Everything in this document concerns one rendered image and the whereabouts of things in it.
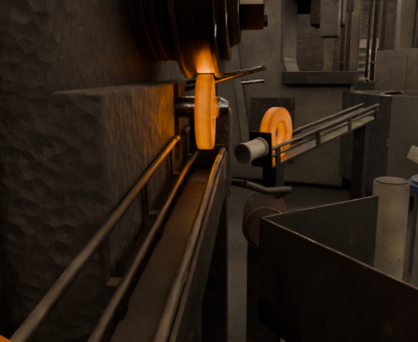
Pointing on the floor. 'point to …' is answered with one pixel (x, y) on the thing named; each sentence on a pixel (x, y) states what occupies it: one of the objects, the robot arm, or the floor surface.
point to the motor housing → (252, 219)
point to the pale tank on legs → (367, 38)
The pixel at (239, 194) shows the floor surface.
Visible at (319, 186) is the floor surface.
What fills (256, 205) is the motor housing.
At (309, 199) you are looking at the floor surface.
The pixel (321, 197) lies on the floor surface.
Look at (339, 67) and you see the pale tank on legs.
